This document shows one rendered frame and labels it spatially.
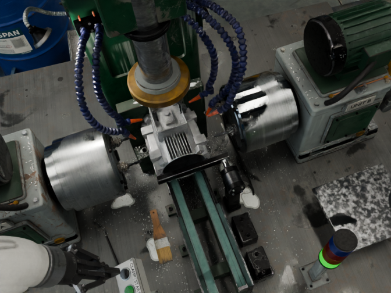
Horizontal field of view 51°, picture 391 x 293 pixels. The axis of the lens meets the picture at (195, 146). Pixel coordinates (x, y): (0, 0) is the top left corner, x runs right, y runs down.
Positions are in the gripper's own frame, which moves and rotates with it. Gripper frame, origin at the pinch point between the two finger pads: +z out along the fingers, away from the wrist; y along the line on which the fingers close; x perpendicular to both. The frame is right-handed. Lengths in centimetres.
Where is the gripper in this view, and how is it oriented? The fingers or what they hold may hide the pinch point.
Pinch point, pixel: (108, 272)
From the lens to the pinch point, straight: 118.3
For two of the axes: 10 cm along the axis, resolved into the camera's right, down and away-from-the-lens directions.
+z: 4.4, 3.1, 8.4
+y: -3.3, -8.2, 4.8
